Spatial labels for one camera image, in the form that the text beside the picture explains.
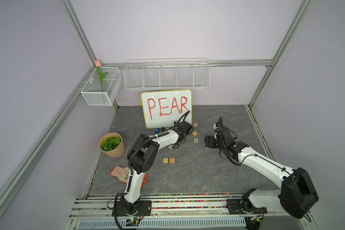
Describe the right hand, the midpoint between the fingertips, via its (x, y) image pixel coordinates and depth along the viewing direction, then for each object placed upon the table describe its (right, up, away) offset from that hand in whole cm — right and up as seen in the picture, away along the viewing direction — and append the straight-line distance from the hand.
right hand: (210, 137), depth 87 cm
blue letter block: (-35, +3, +18) cm, 40 cm away
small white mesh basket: (-68, +27, -8) cm, 73 cm away
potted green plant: (-60, -4, -1) cm, 60 cm away
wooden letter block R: (-7, -4, +12) cm, 15 cm away
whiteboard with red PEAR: (-31, +18, +12) cm, 38 cm away
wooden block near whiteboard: (-7, +7, +21) cm, 23 cm away
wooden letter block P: (-28, -15, +3) cm, 32 cm away
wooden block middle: (-8, +1, +15) cm, 17 cm away
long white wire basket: (-28, +42, +10) cm, 52 cm away
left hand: (-19, -3, +11) cm, 22 cm away
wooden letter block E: (-24, -15, +3) cm, 28 cm away
